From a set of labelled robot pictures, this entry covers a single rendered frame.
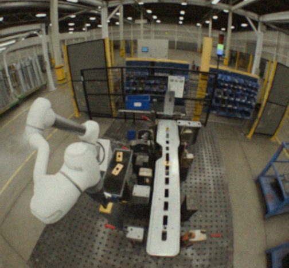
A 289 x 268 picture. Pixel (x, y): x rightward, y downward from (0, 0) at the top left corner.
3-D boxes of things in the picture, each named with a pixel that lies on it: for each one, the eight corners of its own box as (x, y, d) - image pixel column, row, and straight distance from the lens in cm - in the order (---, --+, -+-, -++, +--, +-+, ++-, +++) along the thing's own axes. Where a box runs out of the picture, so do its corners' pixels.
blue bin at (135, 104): (149, 109, 179) (149, 100, 173) (126, 109, 180) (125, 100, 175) (149, 104, 193) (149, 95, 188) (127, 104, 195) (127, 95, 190)
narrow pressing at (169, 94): (172, 117, 171) (175, 91, 156) (163, 116, 170) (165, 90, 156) (172, 117, 171) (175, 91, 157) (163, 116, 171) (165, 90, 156)
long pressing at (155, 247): (183, 256, 91) (184, 255, 90) (143, 254, 89) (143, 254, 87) (176, 120, 167) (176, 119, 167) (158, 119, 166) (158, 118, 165)
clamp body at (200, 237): (192, 248, 123) (210, 241, 89) (173, 248, 120) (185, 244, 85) (192, 236, 125) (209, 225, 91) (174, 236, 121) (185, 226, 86)
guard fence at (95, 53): (118, 119, 356) (112, 37, 303) (117, 122, 345) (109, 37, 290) (78, 114, 423) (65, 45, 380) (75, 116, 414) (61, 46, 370)
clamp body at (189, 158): (187, 182, 143) (196, 159, 116) (175, 182, 141) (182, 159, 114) (186, 174, 148) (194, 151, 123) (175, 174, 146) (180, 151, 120)
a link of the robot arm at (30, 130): (24, 148, 89) (30, 125, 87) (18, 142, 106) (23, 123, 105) (43, 152, 94) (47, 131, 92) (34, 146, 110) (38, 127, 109)
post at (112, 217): (122, 230, 121) (111, 214, 79) (113, 229, 122) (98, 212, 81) (124, 222, 123) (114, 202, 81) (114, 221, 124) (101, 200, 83)
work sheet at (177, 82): (183, 98, 191) (185, 76, 182) (166, 97, 189) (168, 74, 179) (182, 97, 193) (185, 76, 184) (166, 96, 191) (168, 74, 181)
